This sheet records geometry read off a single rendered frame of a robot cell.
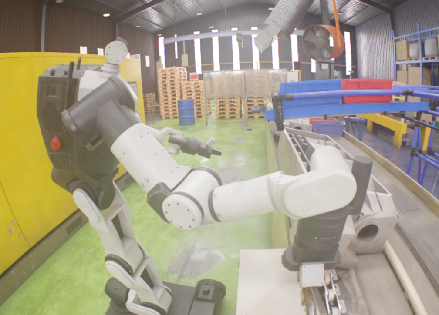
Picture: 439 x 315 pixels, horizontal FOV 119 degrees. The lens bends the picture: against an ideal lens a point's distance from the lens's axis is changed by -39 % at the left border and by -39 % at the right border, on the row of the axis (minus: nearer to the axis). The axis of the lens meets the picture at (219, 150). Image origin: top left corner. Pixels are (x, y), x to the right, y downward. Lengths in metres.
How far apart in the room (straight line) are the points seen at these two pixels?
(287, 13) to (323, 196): 7.72
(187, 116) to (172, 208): 6.92
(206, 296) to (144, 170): 1.02
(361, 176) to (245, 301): 0.42
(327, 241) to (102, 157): 0.61
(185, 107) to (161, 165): 6.84
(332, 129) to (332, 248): 2.07
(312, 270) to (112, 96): 0.51
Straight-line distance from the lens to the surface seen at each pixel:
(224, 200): 0.37
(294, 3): 8.10
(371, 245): 0.81
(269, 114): 0.97
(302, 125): 2.07
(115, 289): 1.29
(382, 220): 0.76
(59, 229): 2.35
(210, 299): 1.29
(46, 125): 0.64
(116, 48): 0.64
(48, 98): 0.62
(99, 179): 0.73
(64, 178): 0.86
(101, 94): 0.45
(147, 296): 1.12
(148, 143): 0.41
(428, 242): 1.07
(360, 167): 0.35
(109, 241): 0.91
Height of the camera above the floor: 1.31
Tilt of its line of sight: 18 degrees down
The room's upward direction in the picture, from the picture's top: 3 degrees counter-clockwise
